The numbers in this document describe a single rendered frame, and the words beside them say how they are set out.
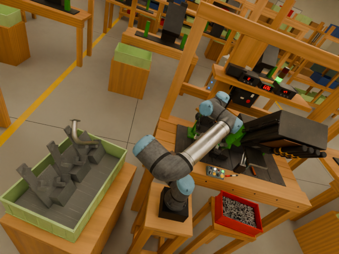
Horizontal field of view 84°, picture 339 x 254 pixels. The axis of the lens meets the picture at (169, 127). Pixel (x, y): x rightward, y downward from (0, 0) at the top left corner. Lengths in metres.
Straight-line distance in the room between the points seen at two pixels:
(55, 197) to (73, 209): 0.13
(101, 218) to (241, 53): 1.55
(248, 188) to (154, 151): 1.19
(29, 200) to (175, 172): 0.92
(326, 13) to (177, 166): 13.41
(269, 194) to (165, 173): 1.30
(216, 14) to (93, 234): 1.64
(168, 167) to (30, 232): 0.90
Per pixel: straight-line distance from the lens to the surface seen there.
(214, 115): 0.94
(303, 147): 1.44
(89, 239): 1.32
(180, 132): 1.85
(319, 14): 13.66
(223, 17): 1.60
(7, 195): 1.33
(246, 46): 1.68
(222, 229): 1.58
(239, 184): 1.75
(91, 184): 1.40
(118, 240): 2.16
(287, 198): 2.03
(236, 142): 1.69
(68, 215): 1.31
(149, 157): 0.76
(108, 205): 1.40
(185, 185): 1.13
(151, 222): 1.33
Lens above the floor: 2.05
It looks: 39 degrees down
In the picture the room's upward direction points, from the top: 23 degrees clockwise
